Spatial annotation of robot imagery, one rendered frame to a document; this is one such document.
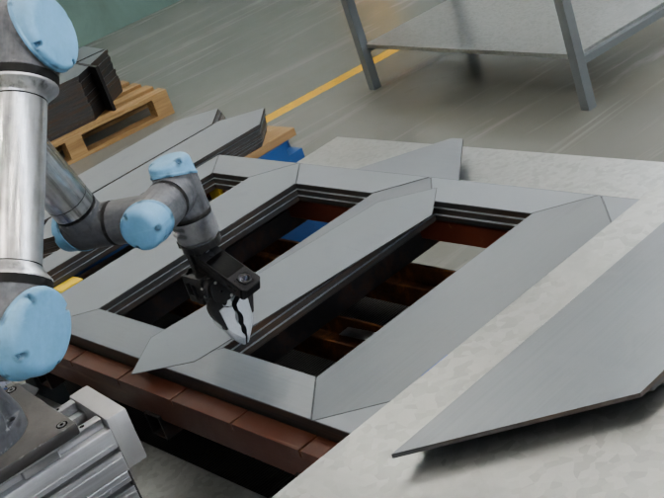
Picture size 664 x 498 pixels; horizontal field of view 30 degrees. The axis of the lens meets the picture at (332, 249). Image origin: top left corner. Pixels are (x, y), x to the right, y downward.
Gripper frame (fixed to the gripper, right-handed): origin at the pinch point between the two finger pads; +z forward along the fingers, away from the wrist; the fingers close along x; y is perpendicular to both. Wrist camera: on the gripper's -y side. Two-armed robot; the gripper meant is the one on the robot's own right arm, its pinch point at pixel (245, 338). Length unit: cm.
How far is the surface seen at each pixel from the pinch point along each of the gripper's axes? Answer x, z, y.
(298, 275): -21.1, 0.8, 9.8
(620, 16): -308, 63, 156
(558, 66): -307, 86, 195
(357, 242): -34.7, 0.8, 7.1
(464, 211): -52, 2, -6
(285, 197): -49, 2, 47
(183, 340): 4.4, 0.7, 14.5
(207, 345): 3.8, 0.7, 7.5
